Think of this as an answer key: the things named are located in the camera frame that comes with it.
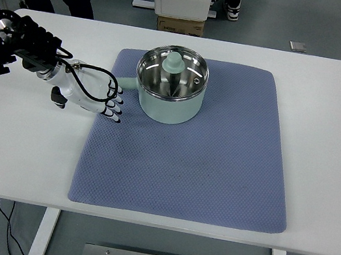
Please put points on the glass lid with green knob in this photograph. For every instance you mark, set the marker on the glass lid with green knob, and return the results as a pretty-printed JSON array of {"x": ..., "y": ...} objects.
[{"x": 172, "y": 63}]

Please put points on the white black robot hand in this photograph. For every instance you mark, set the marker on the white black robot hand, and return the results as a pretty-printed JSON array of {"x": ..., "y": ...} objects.
[{"x": 87, "y": 93}]

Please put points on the blue textured mat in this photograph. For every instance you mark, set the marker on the blue textured mat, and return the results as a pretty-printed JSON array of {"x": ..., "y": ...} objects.
[{"x": 183, "y": 169}]

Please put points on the brown cardboard box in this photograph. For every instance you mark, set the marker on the brown cardboard box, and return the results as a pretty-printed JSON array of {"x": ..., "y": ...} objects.
[{"x": 178, "y": 25}]

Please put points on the small grey floor plate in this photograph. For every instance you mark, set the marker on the small grey floor plate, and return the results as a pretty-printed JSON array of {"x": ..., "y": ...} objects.
[{"x": 298, "y": 47}]

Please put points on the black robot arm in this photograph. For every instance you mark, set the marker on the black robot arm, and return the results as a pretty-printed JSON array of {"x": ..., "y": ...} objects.
[{"x": 36, "y": 44}]

